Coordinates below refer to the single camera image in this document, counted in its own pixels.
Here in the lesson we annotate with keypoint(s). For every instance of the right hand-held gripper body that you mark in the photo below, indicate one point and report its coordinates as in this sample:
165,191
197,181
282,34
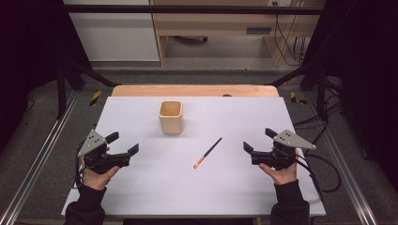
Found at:
278,154

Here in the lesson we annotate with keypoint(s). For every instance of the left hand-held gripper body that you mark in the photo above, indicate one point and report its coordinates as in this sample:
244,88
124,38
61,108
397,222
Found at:
103,159

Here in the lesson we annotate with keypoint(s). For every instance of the beige square cup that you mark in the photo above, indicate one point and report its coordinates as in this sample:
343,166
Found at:
171,122

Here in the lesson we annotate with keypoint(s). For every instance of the person's left hand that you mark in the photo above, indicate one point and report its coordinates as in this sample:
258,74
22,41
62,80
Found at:
98,178

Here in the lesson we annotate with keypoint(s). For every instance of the person's right hand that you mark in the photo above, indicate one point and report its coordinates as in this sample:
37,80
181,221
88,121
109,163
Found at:
281,175

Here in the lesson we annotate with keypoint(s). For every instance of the yellow black tape piece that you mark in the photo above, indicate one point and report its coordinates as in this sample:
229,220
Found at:
295,98
95,98

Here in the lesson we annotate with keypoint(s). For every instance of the wooden table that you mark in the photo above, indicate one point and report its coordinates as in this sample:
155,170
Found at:
194,91

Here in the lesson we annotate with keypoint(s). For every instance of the white cabinet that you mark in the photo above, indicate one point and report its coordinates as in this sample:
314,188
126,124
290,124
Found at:
115,37

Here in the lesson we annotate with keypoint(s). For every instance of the black curtain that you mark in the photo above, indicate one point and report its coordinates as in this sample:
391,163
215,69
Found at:
28,62
363,78

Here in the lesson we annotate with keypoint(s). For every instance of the wooden desk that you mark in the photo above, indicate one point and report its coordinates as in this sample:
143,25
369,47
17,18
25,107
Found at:
219,23

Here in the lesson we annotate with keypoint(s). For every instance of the aluminium floor rail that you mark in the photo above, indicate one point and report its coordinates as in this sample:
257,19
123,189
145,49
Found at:
37,156
344,162

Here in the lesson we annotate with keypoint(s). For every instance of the black frame leg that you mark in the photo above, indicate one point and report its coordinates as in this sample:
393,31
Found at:
67,78
313,75

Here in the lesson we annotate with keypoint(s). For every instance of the black metal frame bar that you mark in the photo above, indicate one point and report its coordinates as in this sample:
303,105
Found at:
187,9

